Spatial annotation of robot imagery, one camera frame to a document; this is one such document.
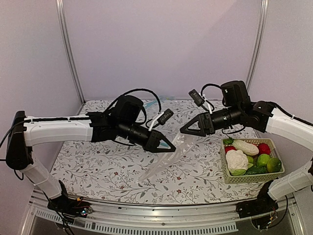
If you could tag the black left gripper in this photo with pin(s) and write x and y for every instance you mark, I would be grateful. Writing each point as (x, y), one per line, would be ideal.
(153, 141)

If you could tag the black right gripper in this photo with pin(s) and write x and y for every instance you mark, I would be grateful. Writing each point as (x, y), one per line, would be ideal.
(206, 126)

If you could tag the frosted white zip top bag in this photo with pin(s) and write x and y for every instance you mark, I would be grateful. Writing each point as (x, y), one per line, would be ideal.
(183, 143)

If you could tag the white toy cauliflower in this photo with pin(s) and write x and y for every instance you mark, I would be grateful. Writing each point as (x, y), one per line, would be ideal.
(237, 162)

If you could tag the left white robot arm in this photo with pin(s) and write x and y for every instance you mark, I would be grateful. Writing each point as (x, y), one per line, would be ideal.
(118, 120)

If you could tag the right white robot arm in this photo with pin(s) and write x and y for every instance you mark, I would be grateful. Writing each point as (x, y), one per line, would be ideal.
(263, 116)

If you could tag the clear bag with blue zipper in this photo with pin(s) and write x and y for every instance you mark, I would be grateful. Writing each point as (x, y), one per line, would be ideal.
(154, 102)

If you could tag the white toy radish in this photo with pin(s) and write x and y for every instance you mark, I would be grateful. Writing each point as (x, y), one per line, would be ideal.
(245, 147)

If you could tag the floral patterned table mat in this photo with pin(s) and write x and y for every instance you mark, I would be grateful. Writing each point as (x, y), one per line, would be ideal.
(110, 171)

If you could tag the light green toy apple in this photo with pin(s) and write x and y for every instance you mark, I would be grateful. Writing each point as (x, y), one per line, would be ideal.
(250, 159)

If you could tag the red toy tomato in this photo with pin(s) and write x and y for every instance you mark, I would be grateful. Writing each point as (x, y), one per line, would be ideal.
(264, 149)

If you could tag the dark green toy cucumber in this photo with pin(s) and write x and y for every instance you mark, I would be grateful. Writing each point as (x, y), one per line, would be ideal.
(256, 170)

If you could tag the green toy lime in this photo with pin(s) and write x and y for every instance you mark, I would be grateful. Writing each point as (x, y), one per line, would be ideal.
(262, 160)

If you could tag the green toy avocado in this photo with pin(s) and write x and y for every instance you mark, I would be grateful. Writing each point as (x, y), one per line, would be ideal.
(274, 165)

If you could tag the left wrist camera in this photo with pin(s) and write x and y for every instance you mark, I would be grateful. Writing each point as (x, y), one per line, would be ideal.
(159, 119)

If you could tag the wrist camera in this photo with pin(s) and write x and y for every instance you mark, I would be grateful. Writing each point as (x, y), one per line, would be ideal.
(201, 101)
(159, 119)

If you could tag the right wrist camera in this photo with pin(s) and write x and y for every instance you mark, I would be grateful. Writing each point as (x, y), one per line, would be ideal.
(201, 101)

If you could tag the aluminium front rail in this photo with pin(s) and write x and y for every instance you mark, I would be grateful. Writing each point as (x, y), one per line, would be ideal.
(114, 218)

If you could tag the right aluminium corner post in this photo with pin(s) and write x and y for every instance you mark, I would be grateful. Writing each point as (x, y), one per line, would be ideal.
(258, 42)

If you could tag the aluminium corner post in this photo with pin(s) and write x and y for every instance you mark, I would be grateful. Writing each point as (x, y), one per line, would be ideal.
(258, 42)
(68, 50)

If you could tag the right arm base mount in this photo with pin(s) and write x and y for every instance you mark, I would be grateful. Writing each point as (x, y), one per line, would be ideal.
(262, 204)

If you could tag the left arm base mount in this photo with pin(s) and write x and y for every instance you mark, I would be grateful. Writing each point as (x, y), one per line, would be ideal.
(72, 207)

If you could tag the left aluminium corner post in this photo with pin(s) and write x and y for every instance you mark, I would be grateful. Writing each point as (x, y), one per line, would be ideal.
(68, 50)

